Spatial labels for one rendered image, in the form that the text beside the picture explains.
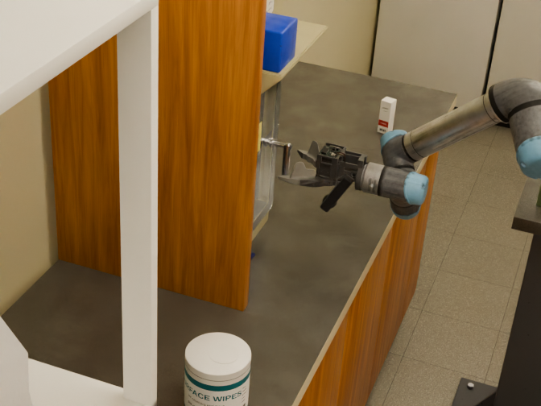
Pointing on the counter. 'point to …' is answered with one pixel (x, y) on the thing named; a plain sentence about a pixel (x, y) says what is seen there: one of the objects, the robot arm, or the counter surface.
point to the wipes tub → (216, 370)
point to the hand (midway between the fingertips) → (287, 165)
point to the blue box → (278, 41)
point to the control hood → (307, 38)
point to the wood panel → (170, 150)
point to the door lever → (283, 155)
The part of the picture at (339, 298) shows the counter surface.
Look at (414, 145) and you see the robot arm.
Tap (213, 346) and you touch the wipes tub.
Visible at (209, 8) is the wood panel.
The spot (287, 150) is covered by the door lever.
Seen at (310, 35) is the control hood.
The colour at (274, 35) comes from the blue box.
